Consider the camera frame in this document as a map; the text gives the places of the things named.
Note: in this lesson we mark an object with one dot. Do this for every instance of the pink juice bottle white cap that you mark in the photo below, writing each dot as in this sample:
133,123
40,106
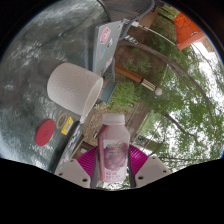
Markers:
113,150

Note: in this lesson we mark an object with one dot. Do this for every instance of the white textured cup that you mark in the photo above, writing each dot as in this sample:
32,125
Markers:
70,86

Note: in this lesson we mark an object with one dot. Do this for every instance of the leaning tree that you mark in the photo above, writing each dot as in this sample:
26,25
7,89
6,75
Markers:
166,60

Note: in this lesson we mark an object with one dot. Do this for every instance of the grey wicker chair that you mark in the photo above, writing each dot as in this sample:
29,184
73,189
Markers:
126,10

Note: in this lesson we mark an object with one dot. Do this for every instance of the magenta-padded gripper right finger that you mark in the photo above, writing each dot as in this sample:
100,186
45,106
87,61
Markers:
151,170

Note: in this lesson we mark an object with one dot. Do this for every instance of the yellow card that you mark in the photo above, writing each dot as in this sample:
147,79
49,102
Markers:
67,125

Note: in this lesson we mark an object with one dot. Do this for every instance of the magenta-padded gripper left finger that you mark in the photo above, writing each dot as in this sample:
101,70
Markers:
70,171

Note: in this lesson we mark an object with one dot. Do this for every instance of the orange patio umbrella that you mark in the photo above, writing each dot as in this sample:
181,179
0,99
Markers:
188,30

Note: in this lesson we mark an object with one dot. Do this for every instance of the silver laptop with stickers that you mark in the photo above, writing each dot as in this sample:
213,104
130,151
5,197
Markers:
106,46

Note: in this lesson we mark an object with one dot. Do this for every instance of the yellow blue striped bollard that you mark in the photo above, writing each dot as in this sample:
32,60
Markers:
130,39

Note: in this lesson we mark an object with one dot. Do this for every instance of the flat round red coaster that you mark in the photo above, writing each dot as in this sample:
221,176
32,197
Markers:
45,132

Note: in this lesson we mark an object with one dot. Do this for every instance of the globe-topped lamp post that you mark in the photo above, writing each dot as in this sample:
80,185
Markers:
133,76

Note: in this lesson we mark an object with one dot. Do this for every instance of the green plant in blue pot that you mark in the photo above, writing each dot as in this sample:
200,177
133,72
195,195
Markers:
123,95

